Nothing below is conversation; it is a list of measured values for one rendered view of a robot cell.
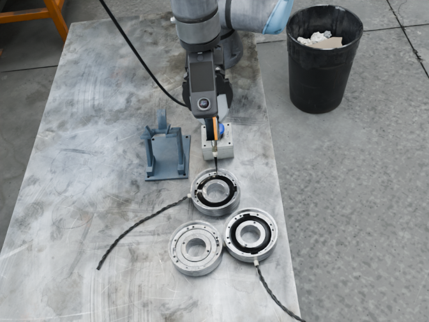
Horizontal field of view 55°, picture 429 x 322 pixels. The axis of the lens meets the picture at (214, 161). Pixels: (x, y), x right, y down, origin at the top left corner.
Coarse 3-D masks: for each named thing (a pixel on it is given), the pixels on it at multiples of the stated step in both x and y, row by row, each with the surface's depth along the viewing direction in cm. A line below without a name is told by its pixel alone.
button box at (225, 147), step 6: (204, 126) 95; (228, 126) 95; (204, 132) 94; (228, 132) 93; (204, 138) 93; (222, 138) 93; (228, 138) 92; (204, 144) 92; (210, 144) 92; (222, 144) 92; (228, 144) 91; (204, 150) 92; (210, 150) 92; (222, 150) 92; (228, 150) 92; (204, 156) 94; (210, 156) 94; (222, 156) 94; (228, 156) 94
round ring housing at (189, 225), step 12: (180, 228) 81; (192, 228) 81; (204, 228) 81; (216, 228) 79; (192, 240) 80; (204, 240) 79; (216, 240) 79; (204, 252) 78; (216, 252) 77; (180, 264) 77; (216, 264) 77
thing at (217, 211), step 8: (200, 176) 88; (232, 176) 88; (192, 184) 86; (208, 184) 87; (216, 184) 88; (224, 184) 87; (192, 192) 86; (208, 192) 88; (224, 192) 89; (240, 192) 85; (192, 200) 86; (208, 200) 85; (216, 200) 85; (232, 200) 83; (200, 208) 84; (208, 208) 82; (216, 208) 82; (224, 208) 82; (232, 208) 84; (216, 216) 85
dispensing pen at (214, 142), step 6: (204, 120) 83; (210, 120) 82; (210, 126) 83; (210, 132) 83; (210, 138) 83; (216, 144) 85; (216, 150) 86; (216, 156) 86; (216, 162) 87; (216, 168) 87; (216, 174) 88
